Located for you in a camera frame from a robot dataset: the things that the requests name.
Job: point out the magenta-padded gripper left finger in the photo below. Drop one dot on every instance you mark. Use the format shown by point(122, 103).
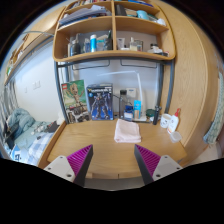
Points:
point(75, 163)

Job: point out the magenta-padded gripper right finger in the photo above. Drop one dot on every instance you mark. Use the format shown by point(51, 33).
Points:
point(151, 163)

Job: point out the pink towel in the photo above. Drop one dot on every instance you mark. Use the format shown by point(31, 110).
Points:
point(127, 131)

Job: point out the small clear plastic cup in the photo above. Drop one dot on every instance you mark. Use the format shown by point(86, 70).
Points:
point(175, 137)

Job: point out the white bottle with red cap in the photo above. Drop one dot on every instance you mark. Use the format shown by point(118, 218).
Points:
point(173, 123)

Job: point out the dark green round container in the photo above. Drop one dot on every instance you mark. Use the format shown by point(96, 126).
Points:
point(150, 112)

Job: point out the small dark blue carton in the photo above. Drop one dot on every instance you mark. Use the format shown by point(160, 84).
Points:
point(128, 112)

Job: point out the light blue slim box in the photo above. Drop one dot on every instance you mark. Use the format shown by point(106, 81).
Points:
point(137, 108)

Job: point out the bed with blue-green bedding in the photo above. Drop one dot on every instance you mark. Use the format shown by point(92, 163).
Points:
point(23, 131)

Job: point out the green tree-figure toy box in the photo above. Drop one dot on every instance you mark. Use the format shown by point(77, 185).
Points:
point(75, 101)

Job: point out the blue robot model kit box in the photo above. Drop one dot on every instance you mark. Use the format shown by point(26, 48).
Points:
point(100, 102)

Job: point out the clear bottle with black cap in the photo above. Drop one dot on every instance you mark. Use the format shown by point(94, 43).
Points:
point(123, 103)

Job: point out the green hanging cloth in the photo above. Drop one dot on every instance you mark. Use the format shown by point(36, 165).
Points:
point(215, 123)

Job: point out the wooden shelf unit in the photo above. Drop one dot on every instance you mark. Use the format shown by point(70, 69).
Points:
point(113, 55)

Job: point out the white wall socket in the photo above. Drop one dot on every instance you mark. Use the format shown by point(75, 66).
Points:
point(131, 92)

